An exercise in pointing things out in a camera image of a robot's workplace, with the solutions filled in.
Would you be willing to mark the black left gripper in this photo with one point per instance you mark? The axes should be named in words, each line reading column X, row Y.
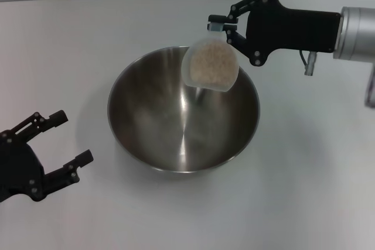
column 20, row 171

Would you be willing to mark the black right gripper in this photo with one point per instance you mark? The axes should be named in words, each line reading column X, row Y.
column 293, row 29

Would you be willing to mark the white rice grains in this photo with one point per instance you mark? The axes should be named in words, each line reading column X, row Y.
column 212, row 62

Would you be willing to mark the clear plastic cup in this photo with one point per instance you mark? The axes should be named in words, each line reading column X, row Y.
column 186, row 68

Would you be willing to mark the stainless steel mixing bowl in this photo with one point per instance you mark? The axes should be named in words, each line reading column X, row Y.
column 164, row 127

